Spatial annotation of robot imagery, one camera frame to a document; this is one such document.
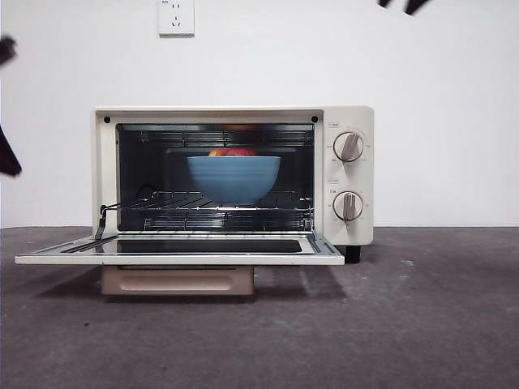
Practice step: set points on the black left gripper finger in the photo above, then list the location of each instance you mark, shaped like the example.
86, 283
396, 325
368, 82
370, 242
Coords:
6, 50
6, 158

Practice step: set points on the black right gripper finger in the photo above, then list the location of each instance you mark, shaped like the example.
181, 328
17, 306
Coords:
387, 2
415, 5

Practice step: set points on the red yellow apple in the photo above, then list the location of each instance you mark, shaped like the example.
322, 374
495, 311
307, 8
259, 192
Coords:
235, 152

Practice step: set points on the blue ribbed bowl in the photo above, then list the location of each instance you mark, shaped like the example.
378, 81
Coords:
233, 178

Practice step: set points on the metal door hinge link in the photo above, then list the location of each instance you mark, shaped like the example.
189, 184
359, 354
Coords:
100, 223

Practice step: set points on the cream toaster oven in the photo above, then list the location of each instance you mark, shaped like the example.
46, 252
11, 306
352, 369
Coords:
367, 182

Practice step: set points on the temperature knob with beige grip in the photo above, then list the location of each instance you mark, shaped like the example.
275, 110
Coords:
348, 146

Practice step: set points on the timer knob with beige grip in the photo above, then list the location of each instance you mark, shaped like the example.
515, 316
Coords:
348, 206

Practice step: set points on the white wall socket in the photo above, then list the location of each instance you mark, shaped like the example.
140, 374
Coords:
176, 18

